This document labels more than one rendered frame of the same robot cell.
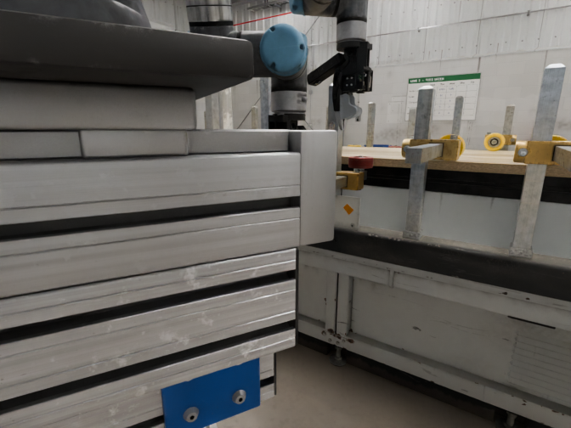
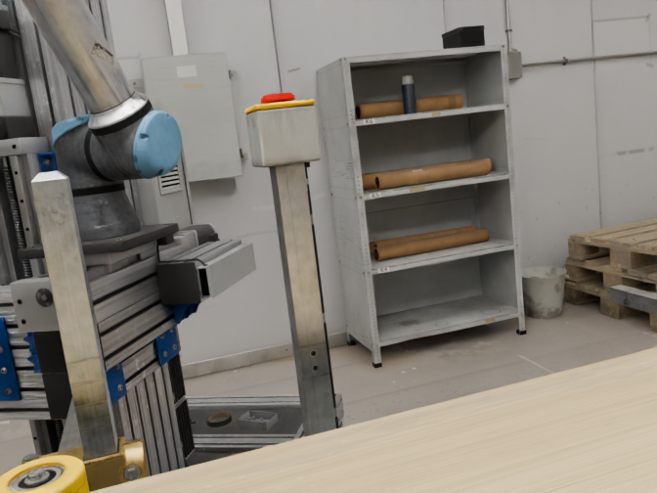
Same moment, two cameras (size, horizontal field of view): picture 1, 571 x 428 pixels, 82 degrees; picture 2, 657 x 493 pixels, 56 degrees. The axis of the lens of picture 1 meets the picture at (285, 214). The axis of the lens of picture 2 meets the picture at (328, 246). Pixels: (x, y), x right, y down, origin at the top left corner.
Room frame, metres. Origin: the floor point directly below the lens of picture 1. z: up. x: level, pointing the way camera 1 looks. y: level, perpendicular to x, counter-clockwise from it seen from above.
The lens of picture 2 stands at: (1.82, -0.27, 1.17)
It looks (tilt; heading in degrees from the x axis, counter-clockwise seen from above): 10 degrees down; 130
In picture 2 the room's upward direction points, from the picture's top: 7 degrees counter-clockwise
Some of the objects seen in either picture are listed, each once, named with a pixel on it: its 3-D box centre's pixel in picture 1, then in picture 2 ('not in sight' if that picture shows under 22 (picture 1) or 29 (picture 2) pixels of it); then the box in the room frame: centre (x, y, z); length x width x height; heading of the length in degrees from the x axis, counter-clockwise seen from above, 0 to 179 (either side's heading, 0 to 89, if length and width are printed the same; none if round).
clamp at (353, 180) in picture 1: (340, 179); not in sight; (1.02, -0.17, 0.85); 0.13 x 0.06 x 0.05; 57
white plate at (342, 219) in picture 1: (320, 208); not in sight; (1.02, -0.11, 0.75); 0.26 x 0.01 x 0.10; 57
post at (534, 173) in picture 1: (534, 177); not in sight; (0.75, -0.57, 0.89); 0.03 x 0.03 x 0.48; 57
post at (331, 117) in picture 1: (333, 166); not in sight; (1.03, -0.15, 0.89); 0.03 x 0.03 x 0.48; 57
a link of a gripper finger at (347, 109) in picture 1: (347, 112); not in sight; (0.91, -0.16, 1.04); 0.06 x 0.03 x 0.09; 57
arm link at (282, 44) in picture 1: (275, 54); not in sight; (0.64, 0.02, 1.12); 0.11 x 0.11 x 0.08; 86
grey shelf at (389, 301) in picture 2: not in sight; (421, 203); (0.04, 2.65, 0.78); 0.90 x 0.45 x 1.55; 56
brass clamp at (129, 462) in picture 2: not in sight; (85, 474); (1.15, 0.04, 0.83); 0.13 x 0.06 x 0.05; 57
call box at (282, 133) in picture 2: not in sight; (283, 137); (1.30, 0.28, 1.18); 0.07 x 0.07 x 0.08; 57
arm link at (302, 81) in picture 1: (289, 64); not in sight; (0.73, -0.01, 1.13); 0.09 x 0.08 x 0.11; 176
